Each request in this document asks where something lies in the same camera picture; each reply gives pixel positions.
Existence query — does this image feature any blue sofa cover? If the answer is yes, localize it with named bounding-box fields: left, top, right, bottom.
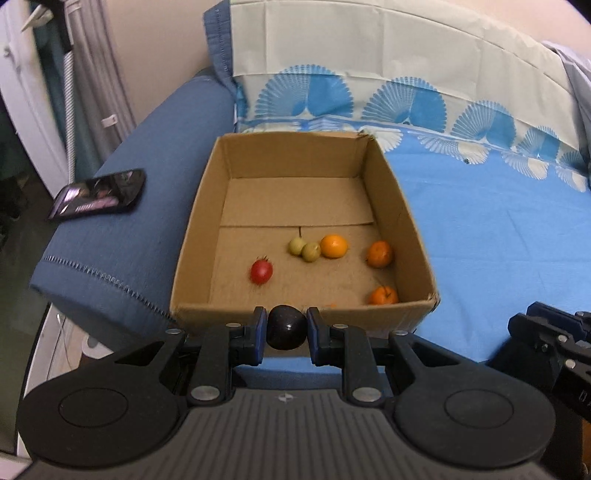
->
left=30, top=0, right=250, bottom=333

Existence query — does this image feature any white door frame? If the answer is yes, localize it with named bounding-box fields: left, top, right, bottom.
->
left=0, top=0, right=70, bottom=195

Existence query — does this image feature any fan print bed sheet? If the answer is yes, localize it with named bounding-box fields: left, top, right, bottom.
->
left=229, top=0, right=591, bottom=365

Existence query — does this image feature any white round device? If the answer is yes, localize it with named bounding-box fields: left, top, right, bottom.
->
left=82, top=336, right=112, bottom=361

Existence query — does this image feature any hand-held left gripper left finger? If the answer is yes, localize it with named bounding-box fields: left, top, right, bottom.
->
left=113, top=306, right=269, bottom=408

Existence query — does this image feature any black smartphone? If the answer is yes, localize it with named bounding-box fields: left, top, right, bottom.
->
left=47, top=168, right=147, bottom=221

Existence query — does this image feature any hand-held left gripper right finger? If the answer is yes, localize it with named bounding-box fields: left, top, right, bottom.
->
left=307, top=306, right=463, bottom=407

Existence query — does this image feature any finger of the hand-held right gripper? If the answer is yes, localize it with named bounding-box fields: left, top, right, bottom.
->
left=527, top=301, right=591, bottom=344

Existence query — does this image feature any grey cloth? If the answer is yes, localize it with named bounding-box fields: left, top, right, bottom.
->
left=541, top=39, right=591, bottom=155

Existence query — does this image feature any red cherry tomato with stem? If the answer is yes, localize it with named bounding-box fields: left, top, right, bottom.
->
left=250, top=257, right=274, bottom=285

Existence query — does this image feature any brown cardboard box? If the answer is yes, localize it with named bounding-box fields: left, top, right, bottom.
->
left=169, top=130, right=439, bottom=340

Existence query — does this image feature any grey curtain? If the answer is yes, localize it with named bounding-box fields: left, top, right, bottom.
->
left=28, top=0, right=137, bottom=171

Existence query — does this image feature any orange kumquat with stem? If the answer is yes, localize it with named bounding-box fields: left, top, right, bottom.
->
left=368, top=284, right=399, bottom=306

